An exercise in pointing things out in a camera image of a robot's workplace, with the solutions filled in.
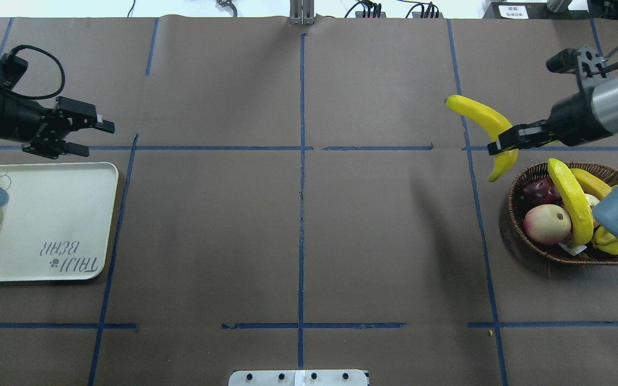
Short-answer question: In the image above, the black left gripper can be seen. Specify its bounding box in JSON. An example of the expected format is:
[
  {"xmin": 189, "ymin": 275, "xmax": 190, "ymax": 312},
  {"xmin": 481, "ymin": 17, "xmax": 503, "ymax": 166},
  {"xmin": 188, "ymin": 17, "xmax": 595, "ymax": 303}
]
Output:
[{"xmin": 0, "ymin": 96, "xmax": 115, "ymax": 159}]

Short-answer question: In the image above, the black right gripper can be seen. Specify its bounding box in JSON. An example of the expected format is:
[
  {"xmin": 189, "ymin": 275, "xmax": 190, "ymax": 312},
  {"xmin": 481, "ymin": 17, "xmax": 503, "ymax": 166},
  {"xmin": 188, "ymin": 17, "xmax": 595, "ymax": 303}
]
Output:
[{"xmin": 488, "ymin": 91, "xmax": 607, "ymax": 156}]

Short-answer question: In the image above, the yellow banana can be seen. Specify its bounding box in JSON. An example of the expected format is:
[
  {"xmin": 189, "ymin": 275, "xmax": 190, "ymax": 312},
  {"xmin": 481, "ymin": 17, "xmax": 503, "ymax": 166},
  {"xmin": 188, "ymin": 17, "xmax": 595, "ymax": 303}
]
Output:
[
  {"xmin": 570, "ymin": 168, "xmax": 613, "ymax": 200},
  {"xmin": 547, "ymin": 158, "xmax": 594, "ymax": 248},
  {"xmin": 445, "ymin": 95, "xmax": 518, "ymax": 182}
]

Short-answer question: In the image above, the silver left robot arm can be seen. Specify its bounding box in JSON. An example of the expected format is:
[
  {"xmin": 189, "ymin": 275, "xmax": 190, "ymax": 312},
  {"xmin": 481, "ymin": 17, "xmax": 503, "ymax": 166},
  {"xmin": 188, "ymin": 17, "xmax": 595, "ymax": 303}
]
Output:
[{"xmin": 0, "ymin": 91, "xmax": 116, "ymax": 210}]

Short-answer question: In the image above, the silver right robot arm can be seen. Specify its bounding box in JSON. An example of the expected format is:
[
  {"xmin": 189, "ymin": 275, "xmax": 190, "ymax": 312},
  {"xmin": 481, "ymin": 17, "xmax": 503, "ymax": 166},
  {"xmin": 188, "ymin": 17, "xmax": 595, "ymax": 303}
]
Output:
[{"xmin": 489, "ymin": 75, "xmax": 618, "ymax": 237}]

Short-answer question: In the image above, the brown wicker basket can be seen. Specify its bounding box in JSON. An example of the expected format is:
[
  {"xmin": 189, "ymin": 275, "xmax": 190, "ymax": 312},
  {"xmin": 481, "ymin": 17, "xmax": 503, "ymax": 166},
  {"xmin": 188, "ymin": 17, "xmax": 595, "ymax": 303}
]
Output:
[{"xmin": 499, "ymin": 160, "xmax": 618, "ymax": 265}]

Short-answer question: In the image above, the dark red apple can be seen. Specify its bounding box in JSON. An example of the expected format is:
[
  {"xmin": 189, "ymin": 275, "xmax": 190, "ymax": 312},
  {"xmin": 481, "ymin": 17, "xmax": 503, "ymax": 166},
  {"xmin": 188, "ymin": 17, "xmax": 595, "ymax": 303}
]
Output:
[{"xmin": 521, "ymin": 177, "xmax": 562, "ymax": 207}]

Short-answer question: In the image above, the white bear-print tray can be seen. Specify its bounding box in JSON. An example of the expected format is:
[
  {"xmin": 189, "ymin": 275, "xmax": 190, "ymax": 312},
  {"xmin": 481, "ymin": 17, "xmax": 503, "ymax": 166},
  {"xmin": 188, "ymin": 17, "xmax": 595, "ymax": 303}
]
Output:
[{"xmin": 0, "ymin": 162, "xmax": 119, "ymax": 283}]

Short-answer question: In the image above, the pink apple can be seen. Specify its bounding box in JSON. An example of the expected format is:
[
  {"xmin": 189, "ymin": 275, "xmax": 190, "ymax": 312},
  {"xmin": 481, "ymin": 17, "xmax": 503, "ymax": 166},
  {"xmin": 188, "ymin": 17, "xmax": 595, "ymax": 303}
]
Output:
[{"xmin": 523, "ymin": 204, "xmax": 572, "ymax": 246}]

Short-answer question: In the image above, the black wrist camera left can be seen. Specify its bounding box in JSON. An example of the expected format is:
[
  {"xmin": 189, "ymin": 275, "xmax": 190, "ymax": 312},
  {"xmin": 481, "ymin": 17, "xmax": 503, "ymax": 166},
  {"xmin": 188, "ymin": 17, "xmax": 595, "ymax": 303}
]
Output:
[{"xmin": 0, "ymin": 53, "xmax": 28, "ymax": 90}]

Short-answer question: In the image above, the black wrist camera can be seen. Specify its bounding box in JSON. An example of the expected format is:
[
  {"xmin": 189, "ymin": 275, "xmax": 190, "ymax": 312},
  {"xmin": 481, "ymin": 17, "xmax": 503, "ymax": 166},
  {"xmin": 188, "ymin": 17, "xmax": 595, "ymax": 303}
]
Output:
[
  {"xmin": 545, "ymin": 46, "xmax": 618, "ymax": 80},
  {"xmin": 0, "ymin": 53, "xmax": 28, "ymax": 90}
]

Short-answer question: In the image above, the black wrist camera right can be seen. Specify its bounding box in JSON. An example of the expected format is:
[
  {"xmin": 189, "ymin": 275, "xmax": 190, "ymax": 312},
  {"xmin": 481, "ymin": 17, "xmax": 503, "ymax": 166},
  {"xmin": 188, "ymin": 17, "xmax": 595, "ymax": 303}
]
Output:
[{"xmin": 545, "ymin": 46, "xmax": 618, "ymax": 80}]

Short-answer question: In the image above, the aluminium frame post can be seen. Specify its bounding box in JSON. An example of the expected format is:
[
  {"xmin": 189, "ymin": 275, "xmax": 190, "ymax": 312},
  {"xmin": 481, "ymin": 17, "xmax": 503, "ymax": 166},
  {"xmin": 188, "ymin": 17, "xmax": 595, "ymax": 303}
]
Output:
[{"xmin": 289, "ymin": 0, "xmax": 316, "ymax": 25}]

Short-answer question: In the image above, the white pole base plate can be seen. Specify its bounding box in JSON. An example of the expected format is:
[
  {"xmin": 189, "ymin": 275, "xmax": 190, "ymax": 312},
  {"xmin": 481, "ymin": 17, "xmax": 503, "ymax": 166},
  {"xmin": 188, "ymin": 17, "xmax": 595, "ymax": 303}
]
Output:
[{"xmin": 228, "ymin": 369, "xmax": 370, "ymax": 385}]

